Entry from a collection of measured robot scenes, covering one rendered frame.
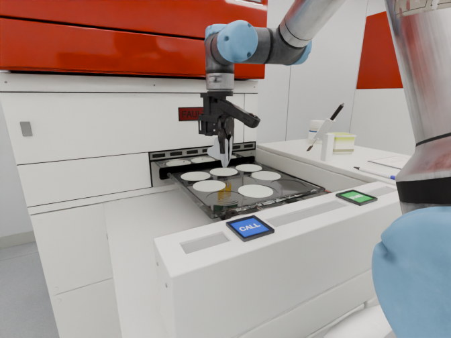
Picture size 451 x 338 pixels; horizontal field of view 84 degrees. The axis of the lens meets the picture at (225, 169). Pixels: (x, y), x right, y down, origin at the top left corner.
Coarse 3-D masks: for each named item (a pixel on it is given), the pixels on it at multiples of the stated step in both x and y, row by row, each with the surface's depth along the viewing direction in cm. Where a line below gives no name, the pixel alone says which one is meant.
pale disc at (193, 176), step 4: (188, 172) 88; (192, 172) 88; (196, 172) 88; (200, 172) 88; (204, 172) 88; (184, 176) 84; (188, 176) 84; (192, 176) 84; (196, 176) 84; (200, 176) 84; (204, 176) 84; (208, 176) 84
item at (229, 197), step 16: (176, 176) 84; (224, 176) 84; (240, 176) 84; (288, 176) 84; (192, 192) 70; (208, 192) 70; (224, 192) 70; (288, 192) 70; (208, 208) 61; (224, 208) 60
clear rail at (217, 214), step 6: (300, 192) 69; (306, 192) 70; (312, 192) 71; (318, 192) 72; (276, 198) 66; (282, 198) 66; (288, 198) 67; (294, 198) 68; (252, 204) 62; (258, 204) 62; (264, 204) 63; (270, 204) 64; (228, 210) 59; (234, 210) 59; (240, 210) 60; (246, 210) 61; (210, 216) 57; (216, 216) 57; (222, 216) 58
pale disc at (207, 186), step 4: (204, 180) 80; (208, 180) 80; (212, 180) 80; (216, 180) 80; (196, 184) 76; (200, 184) 76; (204, 184) 76; (208, 184) 76; (212, 184) 76; (216, 184) 76; (220, 184) 76; (224, 184) 76; (196, 188) 73; (200, 188) 73; (204, 188) 73; (208, 188) 73; (212, 188) 73; (216, 188) 73; (220, 188) 73
